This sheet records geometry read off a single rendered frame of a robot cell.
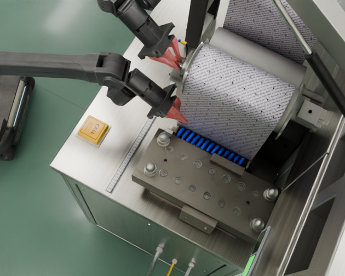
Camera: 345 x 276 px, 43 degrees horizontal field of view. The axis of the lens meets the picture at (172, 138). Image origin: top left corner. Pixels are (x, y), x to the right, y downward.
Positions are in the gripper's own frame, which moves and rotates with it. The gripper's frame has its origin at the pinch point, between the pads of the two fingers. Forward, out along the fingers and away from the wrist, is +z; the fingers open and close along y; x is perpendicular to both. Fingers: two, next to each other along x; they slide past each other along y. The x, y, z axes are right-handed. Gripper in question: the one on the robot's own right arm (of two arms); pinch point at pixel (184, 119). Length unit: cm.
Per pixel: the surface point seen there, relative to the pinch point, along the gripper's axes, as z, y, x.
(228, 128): 6.8, 0.3, 12.6
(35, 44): -45, -48, -147
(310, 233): 10, 25, 50
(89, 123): -16.9, 9.1, -25.8
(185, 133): 2.8, 2.6, -1.6
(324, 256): 0, 33, 64
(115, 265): 44, 37, -98
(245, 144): 13.7, 0.3, 11.8
